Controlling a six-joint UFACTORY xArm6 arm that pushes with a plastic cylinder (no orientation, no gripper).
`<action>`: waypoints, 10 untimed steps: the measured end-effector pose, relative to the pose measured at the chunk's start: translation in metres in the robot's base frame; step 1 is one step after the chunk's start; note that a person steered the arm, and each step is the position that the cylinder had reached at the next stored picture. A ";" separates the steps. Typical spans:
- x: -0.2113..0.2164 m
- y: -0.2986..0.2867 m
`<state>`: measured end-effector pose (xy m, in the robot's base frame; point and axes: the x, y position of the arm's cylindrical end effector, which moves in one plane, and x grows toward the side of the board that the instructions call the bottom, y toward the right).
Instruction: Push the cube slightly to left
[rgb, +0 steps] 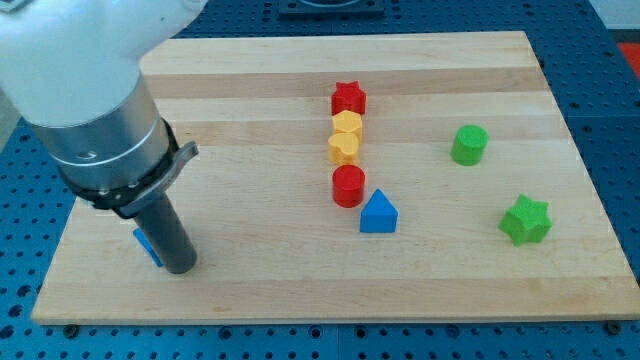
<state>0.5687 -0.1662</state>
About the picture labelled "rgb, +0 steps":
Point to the green cylinder block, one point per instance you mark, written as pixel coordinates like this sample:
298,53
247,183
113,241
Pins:
469,144

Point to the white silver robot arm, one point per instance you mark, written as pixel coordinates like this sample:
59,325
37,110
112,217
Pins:
72,70

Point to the red cylinder block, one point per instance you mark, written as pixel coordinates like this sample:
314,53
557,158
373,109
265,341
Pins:
348,185

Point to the yellow heart block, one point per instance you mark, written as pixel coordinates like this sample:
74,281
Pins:
343,149

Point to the red star block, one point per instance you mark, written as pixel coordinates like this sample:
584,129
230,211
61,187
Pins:
348,96

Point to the blue triangle block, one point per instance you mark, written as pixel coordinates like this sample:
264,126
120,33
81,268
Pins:
379,214

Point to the yellow hexagon block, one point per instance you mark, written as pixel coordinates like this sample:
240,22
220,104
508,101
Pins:
348,121

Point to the green star block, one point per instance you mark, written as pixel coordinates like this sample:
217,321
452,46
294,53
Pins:
527,221

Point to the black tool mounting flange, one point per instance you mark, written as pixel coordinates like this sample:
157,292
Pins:
129,183

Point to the blue cube block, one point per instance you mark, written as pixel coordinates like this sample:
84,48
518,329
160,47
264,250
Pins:
143,241

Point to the light wooden board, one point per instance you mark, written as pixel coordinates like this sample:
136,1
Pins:
274,247

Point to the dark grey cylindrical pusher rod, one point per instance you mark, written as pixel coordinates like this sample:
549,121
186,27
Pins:
167,236

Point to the dark mounting plate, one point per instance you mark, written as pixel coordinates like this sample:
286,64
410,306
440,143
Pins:
298,8

